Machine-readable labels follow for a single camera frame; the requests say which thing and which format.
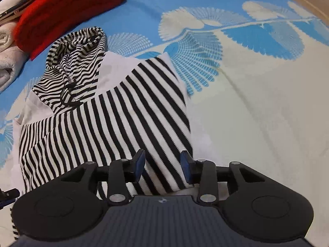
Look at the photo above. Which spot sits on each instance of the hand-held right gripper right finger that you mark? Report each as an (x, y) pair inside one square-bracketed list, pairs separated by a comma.
[(185, 167)]

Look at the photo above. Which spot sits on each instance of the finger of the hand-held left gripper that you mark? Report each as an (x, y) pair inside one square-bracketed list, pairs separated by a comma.
[(10, 194)]

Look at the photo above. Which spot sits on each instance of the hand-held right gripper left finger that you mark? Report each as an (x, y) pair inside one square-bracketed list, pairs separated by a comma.
[(140, 163)]

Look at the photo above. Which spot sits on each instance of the white knitted sock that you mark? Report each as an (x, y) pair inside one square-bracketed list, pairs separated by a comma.
[(123, 113)]

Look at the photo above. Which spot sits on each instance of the blue white printed bed sheet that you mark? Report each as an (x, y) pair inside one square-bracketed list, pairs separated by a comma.
[(257, 103)]

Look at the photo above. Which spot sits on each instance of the white folded towel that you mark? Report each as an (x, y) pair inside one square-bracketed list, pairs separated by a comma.
[(11, 67), (7, 38)]

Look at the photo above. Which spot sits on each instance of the red knit garment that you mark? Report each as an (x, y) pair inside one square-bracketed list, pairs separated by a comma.
[(66, 12)]

